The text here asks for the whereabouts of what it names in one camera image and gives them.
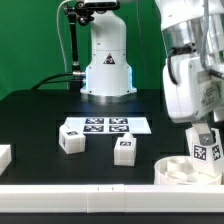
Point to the white round stool seat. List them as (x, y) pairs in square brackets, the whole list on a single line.
[(178, 170)]

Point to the white left rail block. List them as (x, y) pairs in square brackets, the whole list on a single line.
[(5, 157)]

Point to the paper sheet with markers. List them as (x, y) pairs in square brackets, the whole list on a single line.
[(109, 125)]

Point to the white front rail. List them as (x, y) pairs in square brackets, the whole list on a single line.
[(110, 198)]

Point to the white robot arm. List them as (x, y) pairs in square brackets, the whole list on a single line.
[(191, 28)]

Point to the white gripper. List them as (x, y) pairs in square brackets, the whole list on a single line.
[(195, 95)]

